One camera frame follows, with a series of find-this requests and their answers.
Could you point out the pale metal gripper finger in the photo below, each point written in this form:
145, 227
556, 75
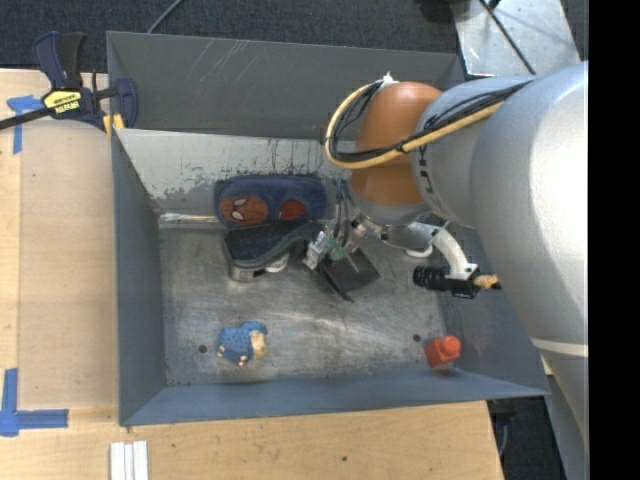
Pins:
325, 240
314, 257

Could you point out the blue spider-face slipper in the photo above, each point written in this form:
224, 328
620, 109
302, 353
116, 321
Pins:
270, 203

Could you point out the grey metal bin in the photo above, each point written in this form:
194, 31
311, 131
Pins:
300, 328

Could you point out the blue toy sheep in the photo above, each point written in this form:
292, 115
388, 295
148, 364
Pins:
240, 342

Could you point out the red toy block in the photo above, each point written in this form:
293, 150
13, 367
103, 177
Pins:
442, 351

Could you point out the pale wood board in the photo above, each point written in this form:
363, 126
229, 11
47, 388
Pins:
65, 268

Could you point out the black cylinder on white bracket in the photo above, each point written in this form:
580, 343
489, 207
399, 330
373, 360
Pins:
440, 276

